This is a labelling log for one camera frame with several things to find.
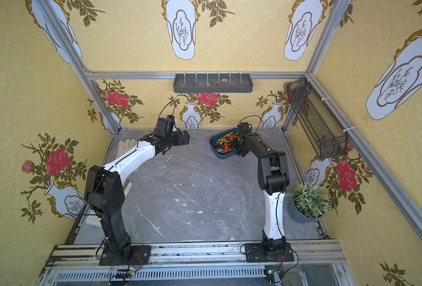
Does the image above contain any teal plastic storage box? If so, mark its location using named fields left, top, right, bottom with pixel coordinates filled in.
left=209, top=128, right=239, bottom=160

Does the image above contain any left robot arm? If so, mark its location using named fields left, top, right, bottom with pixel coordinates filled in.
left=85, top=130, right=190, bottom=262

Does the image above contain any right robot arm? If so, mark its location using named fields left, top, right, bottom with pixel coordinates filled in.
left=232, top=132, right=290, bottom=253

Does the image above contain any beige work glove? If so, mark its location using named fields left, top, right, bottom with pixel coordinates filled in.
left=116, top=139, right=138, bottom=160

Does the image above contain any potted green plant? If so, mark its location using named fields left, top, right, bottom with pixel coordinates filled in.
left=288, top=182, right=331, bottom=224

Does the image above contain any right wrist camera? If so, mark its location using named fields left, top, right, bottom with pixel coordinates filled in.
left=237, top=122, right=252, bottom=137

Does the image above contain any grey wall shelf tray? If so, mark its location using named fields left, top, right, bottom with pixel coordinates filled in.
left=173, top=72, right=254, bottom=94

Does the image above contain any black wire mesh basket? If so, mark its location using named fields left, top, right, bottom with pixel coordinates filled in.
left=286, top=79, right=348, bottom=159

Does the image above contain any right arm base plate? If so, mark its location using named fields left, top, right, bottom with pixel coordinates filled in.
left=244, top=243, right=295, bottom=263

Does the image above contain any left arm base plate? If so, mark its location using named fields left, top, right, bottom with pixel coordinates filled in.
left=99, top=244, right=151, bottom=266

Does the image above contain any aluminium front rail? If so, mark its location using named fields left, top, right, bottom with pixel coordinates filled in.
left=37, top=240, right=355, bottom=286

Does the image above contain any aluminium corner frame post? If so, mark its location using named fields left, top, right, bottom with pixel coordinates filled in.
left=305, top=0, right=351, bottom=75

